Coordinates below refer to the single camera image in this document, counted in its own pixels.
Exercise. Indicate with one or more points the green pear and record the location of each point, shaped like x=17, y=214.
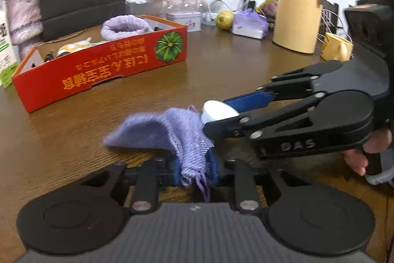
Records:
x=224, y=20

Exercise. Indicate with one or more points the dark wooden chair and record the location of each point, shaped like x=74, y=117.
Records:
x=332, y=12

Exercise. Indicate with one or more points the small white jar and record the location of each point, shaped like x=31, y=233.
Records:
x=218, y=110

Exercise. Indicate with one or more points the yellow snack packet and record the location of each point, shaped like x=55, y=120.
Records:
x=269, y=1

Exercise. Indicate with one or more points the yellow and white plush toy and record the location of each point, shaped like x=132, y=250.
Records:
x=72, y=47

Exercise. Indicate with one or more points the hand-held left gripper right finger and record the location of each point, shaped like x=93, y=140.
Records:
x=214, y=172

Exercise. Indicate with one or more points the person's right hand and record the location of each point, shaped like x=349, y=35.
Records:
x=354, y=161

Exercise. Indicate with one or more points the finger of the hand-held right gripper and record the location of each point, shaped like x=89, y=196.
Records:
x=227, y=129
x=249, y=101

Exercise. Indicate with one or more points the silver tin box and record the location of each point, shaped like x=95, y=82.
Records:
x=183, y=21

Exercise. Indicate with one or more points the purple fluffy headband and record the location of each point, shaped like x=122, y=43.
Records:
x=123, y=25

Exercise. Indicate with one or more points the red cardboard box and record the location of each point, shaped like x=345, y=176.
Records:
x=92, y=78

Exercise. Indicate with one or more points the green and white milk carton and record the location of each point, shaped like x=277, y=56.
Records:
x=7, y=50

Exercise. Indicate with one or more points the yellow thermos jug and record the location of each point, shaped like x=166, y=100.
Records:
x=298, y=10

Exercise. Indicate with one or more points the white round device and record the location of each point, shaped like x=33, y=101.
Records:
x=212, y=8

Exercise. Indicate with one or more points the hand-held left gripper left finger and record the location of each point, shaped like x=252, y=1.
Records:
x=176, y=172

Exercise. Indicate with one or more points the small black device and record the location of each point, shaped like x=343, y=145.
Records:
x=247, y=2

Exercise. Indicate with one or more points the yellow mug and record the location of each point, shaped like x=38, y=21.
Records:
x=334, y=47

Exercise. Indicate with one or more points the purple tissue pack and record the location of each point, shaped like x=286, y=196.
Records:
x=249, y=24

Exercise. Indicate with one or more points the purple marbled vase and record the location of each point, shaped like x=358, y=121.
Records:
x=24, y=19

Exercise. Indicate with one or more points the purple mesh pouch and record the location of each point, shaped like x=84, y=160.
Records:
x=184, y=139

